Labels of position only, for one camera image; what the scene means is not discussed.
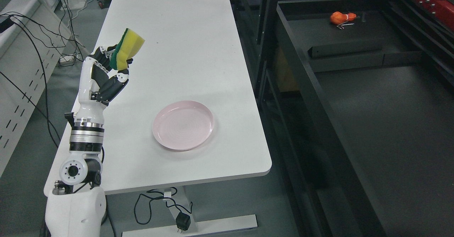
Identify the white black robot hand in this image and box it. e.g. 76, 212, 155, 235
72, 44, 132, 126

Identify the green yellow sponge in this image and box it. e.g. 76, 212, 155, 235
109, 28, 145, 71

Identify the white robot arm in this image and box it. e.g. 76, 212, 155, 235
45, 112, 107, 237

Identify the dark grey metal shelf rack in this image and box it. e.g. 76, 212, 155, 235
227, 0, 454, 237

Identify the white power strip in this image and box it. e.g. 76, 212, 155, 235
58, 55, 77, 66

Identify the white side desk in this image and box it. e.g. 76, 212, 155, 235
0, 0, 72, 173

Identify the pink round plate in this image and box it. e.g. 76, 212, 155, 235
152, 100, 215, 151

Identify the white table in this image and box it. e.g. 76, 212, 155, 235
44, 0, 272, 197

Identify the black power adapter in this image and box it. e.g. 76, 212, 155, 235
0, 16, 14, 33

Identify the black plug adapter on floor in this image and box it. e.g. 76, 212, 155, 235
175, 212, 191, 233

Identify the orange plastic toy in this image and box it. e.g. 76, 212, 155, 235
330, 12, 358, 25

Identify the red box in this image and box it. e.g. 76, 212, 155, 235
415, 0, 454, 23

